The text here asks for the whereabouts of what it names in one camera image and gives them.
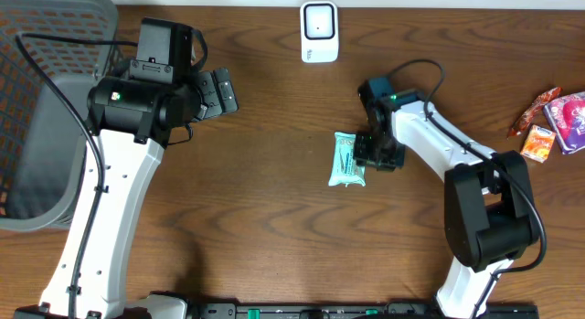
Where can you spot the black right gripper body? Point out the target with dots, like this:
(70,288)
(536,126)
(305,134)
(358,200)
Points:
(372,153)

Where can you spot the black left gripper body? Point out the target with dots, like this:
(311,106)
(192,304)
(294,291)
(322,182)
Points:
(217,94)

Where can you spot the mint green wipes packet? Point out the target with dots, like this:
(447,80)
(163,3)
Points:
(345,170)

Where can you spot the orange red snack bar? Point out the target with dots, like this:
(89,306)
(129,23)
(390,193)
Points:
(524,120)

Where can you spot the orange tissue packet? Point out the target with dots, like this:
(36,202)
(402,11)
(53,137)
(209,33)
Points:
(538,144)

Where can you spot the purple pink floral packet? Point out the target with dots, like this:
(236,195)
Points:
(566,117)

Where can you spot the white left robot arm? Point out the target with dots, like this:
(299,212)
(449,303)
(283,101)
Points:
(131,114)

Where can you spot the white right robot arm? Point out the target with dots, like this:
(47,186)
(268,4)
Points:
(489,214)

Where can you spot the dark grey plastic basket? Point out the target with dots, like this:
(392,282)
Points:
(42,148)

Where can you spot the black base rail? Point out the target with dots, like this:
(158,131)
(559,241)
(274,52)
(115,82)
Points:
(320,311)

